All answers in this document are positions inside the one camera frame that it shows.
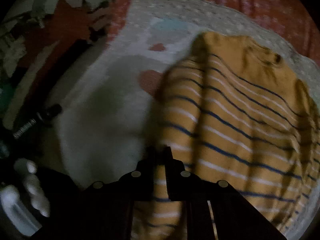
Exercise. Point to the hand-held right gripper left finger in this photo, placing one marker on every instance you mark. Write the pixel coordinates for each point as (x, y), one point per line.
(149, 160)

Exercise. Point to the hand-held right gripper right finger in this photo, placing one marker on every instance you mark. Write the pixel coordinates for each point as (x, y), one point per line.
(168, 160)

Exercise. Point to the yellow striped small sweater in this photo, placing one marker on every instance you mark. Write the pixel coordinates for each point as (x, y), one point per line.
(225, 130)

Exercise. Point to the person's left hand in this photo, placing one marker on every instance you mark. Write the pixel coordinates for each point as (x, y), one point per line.
(33, 187)

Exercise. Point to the quilted heart print mat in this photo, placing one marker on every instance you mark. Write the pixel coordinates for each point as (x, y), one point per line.
(112, 105)

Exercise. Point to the red floral bedsheet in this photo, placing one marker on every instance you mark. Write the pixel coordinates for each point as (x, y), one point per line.
(250, 0)

